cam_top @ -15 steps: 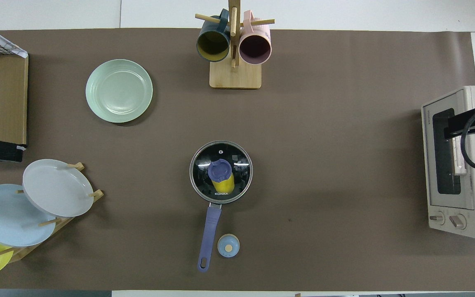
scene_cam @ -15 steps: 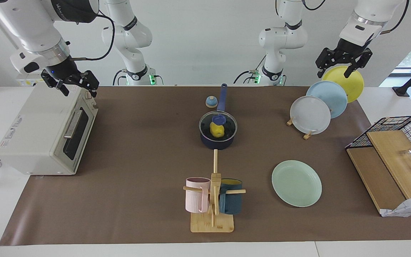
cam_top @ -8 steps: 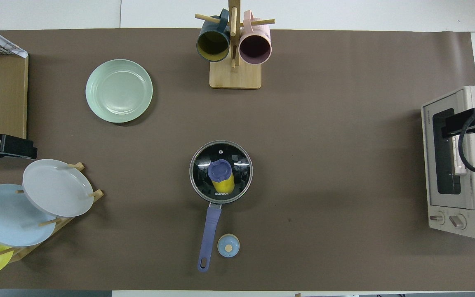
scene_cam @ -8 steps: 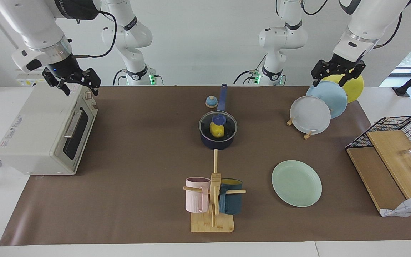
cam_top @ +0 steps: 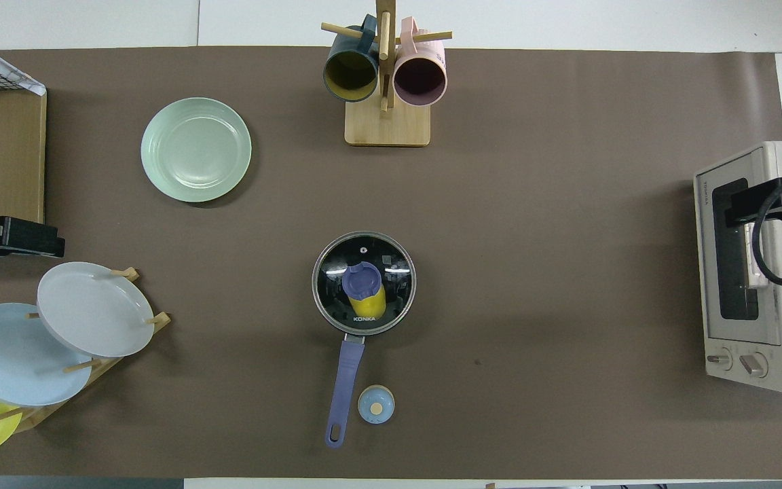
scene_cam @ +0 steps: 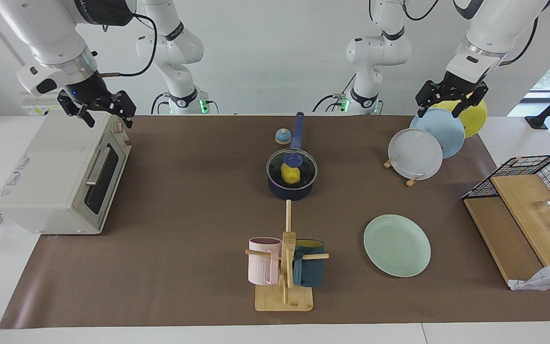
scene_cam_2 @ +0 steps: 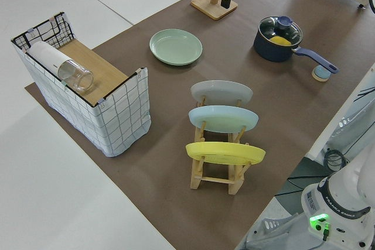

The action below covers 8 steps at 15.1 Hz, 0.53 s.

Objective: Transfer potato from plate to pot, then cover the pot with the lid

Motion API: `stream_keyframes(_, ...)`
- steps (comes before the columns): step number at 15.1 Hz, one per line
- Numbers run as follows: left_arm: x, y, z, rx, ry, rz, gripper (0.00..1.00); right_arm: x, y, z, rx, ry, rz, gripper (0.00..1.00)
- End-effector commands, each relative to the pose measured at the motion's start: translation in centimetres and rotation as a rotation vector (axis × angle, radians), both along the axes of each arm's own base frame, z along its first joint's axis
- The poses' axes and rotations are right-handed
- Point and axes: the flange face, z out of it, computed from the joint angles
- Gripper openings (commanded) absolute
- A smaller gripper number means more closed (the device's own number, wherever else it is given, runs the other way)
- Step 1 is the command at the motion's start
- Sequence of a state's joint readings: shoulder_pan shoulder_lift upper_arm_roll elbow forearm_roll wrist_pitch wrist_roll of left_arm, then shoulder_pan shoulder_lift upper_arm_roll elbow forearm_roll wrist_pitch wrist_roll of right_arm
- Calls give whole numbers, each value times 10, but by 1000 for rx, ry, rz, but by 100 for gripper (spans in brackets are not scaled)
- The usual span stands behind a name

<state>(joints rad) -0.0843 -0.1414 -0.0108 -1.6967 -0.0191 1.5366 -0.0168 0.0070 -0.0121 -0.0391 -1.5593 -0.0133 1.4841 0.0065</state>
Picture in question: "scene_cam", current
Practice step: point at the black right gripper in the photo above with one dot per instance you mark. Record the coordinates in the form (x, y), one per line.
(91, 93)

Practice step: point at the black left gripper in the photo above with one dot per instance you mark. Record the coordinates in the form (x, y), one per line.
(456, 88)

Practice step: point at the glass lid blue knob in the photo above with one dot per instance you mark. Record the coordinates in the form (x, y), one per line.
(293, 157)

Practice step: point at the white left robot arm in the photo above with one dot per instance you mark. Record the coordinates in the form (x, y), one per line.
(480, 43)

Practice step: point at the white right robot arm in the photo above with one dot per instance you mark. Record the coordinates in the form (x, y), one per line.
(50, 38)

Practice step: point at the light blue plate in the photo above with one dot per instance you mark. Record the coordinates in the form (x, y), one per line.
(444, 131)

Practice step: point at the yellow plate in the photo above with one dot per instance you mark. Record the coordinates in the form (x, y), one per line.
(476, 119)

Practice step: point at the grey plate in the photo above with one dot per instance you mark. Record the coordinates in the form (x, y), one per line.
(414, 154)

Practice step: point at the wooden plate rack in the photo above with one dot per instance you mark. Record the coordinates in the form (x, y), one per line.
(412, 181)

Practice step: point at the green plate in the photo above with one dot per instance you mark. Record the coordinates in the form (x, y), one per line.
(396, 246)

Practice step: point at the white power strip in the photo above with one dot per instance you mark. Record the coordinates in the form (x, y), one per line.
(36, 102)

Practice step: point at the beige toaster oven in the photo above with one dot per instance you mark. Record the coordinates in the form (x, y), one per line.
(46, 177)

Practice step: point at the brown table mat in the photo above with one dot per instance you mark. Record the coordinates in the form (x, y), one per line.
(184, 215)

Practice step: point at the dark blue saucepan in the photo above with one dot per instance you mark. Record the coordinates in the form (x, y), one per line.
(291, 193)

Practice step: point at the dark teal mug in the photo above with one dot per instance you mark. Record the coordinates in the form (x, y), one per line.
(309, 272)

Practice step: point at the pink ribbed mug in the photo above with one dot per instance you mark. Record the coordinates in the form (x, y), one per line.
(263, 263)

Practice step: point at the wooden mug tree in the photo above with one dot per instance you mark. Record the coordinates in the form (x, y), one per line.
(284, 298)

